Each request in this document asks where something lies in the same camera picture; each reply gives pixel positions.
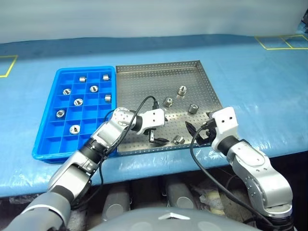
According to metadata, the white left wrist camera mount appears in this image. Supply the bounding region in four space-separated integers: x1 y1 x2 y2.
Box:
137 108 167 135

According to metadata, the crumpled clear plastic bag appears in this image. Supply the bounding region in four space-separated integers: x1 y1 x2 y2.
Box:
191 180 228 217

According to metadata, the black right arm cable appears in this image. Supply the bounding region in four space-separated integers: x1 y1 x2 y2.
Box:
190 119 275 227

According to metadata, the perforated steel tray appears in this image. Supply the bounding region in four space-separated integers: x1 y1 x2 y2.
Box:
115 60 223 155

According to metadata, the blue plastic table cover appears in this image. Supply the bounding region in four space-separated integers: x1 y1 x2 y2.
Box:
0 33 308 198

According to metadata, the grey robot torso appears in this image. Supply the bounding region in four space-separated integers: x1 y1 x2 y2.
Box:
88 207 262 231

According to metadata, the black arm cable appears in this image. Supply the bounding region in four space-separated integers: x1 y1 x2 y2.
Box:
190 119 275 227
71 95 160 209

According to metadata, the dark blue background object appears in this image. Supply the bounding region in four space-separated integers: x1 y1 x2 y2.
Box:
296 13 308 35

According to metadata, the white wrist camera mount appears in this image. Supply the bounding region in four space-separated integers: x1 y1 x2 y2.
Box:
211 106 240 148
137 108 167 135

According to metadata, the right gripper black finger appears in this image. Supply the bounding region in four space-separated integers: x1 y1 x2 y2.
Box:
184 121 197 138
196 134 214 147

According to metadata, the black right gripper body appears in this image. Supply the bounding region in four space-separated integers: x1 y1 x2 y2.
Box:
201 111 218 143

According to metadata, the blue compartment plastic tray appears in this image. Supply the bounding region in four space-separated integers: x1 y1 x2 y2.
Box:
32 65 118 164

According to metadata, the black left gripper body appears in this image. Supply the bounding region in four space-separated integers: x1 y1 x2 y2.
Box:
142 128 157 143

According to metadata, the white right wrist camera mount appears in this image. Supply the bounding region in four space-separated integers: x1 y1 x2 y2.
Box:
211 106 240 148

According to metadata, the dark grey rounded cylinder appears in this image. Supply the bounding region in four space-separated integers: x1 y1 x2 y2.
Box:
102 184 132 222
165 181 195 210

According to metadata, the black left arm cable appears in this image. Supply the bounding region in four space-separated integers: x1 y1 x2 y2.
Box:
71 95 160 209

